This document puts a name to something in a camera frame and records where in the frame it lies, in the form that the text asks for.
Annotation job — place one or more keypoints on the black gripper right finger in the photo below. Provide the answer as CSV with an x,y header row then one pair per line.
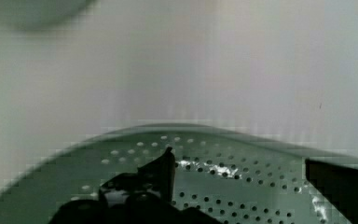
x,y
338,184

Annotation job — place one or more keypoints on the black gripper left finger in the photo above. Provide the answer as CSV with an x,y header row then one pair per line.
x,y
143,197

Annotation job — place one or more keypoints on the green plastic strainer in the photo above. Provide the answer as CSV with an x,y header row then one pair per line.
x,y
233,177

